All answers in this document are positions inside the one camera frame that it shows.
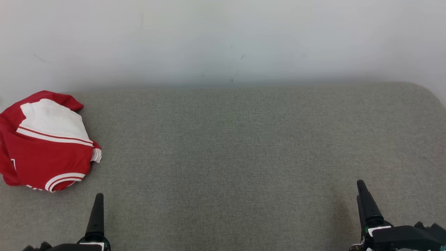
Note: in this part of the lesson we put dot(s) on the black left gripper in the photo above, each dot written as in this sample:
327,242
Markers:
97,242

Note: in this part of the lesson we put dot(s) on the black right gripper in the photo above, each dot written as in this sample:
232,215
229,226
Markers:
374,233

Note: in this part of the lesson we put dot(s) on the red jersey with number 23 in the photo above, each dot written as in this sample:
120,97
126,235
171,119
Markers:
45,150

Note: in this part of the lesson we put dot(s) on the grey fabric sofa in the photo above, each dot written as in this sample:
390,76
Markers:
223,157

